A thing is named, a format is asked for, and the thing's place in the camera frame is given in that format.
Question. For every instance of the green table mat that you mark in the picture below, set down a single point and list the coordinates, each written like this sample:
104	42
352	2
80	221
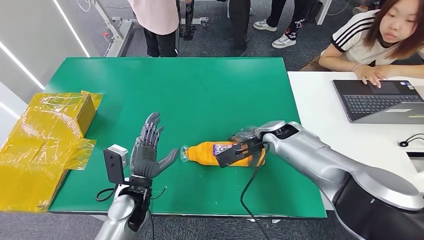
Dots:
198	99

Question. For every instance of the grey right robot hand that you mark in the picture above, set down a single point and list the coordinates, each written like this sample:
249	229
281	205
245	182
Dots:
245	135

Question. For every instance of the white desk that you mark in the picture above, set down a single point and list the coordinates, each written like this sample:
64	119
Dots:
324	109

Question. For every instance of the black robot legs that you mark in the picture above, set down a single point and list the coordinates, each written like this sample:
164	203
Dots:
189	20

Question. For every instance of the standing person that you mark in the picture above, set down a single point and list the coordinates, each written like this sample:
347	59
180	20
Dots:
155	16
291	20
238	30

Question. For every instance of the orange plastic bottle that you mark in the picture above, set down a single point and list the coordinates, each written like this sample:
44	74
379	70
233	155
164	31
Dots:
202	154

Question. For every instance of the yellow taped cardboard box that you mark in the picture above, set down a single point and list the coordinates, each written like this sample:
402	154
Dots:
43	149

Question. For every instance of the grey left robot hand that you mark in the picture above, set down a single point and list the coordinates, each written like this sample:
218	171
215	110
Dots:
144	162

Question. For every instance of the white metal frame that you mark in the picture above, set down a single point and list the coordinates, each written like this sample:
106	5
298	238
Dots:
119	36

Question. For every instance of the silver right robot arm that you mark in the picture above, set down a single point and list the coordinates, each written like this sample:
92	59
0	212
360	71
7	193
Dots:
314	159

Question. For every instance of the seated person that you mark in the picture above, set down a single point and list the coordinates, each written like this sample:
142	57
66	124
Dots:
357	43

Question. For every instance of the white desk leg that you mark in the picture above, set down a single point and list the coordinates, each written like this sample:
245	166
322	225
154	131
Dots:
324	11

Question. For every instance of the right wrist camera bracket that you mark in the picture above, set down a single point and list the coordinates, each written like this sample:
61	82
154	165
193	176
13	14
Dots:
228	155

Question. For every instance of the dark grey laptop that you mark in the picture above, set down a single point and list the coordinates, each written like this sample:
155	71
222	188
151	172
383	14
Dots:
374	102

